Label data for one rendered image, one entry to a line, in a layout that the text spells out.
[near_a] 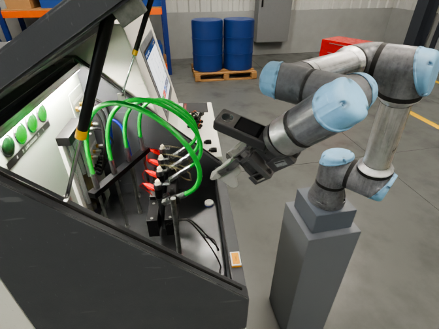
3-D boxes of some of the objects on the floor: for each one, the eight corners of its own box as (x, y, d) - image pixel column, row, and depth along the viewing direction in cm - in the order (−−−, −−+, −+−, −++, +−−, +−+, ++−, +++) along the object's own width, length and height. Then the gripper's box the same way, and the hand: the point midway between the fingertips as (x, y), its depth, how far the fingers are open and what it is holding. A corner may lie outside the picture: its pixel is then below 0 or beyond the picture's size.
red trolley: (311, 92, 495) (321, 38, 448) (327, 87, 518) (338, 36, 471) (347, 104, 449) (363, 46, 401) (363, 98, 472) (379, 42, 424)
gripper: (287, 180, 51) (223, 205, 67) (310, 136, 58) (248, 168, 75) (254, 146, 49) (198, 180, 66) (282, 105, 57) (226, 145, 74)
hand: (219, 164), depth 69 cm, fingers open, 7 cm apart
